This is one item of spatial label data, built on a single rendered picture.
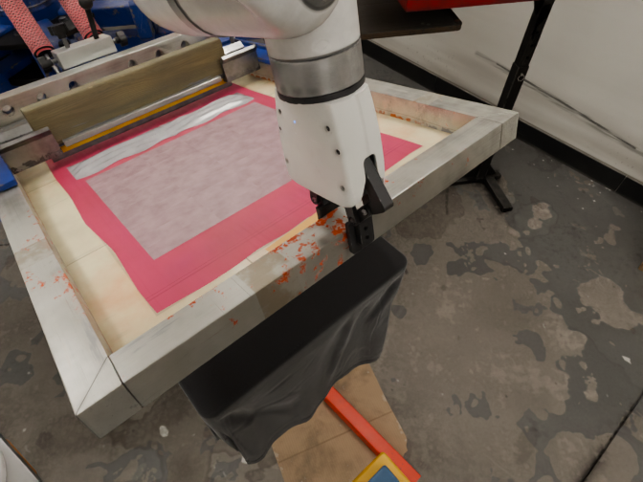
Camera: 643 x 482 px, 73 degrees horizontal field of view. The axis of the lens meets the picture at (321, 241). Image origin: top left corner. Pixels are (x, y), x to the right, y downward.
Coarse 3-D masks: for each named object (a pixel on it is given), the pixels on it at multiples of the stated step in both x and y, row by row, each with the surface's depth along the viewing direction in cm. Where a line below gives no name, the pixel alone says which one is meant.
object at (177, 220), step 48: (96, 144) 82; (96, 192) 67; (144, 192) 64; (192, 192) 62; (240, 192) 60; (144, 240) 55; (192, 240) 53; (240, 240) 51; (144, 288) 48; (192, 288) 46
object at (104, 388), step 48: (384, 96) 68; (432, 96) 64; (480, 144) 53; (0, 192) 65; (432, 192) 51; (48, 240) 53; (288, 240) 44; (336, 240) 43; (48, 288) 45; (240, 288) 40; (288, 288) 42; (48, 336) 39; (96, 336) 38; (144, 336) 37; (192, 336) 36; (240, 336) 40; (96, 384) 34; (144, 384) 35; (96, 432) 34
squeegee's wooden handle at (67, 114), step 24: (192, 48) 84; (216, 48) 87; (120, 72) 79; (144, 72) 80; (168, 72) 83; (192, 72) 86; (216, 72) 89; (72, 96) 74; (96, 96) 77; (120, 96) 79; (144, 96) 82; (48, 120) 74; (72, 120) 76; (96, 120) 78
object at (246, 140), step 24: (216, 96) 91; (264, 96) 86; (168, 120) 85; (216, 120) 81; (240, 120) 79; (264, 120) 77; (192, 144) 74; (216, 144) 73; (240, 144) 71; (264, 144) 70; (384, 144) 63; (408, 144) 62; (240, 168) 65; (264, 168) 64; (288, 192) 57
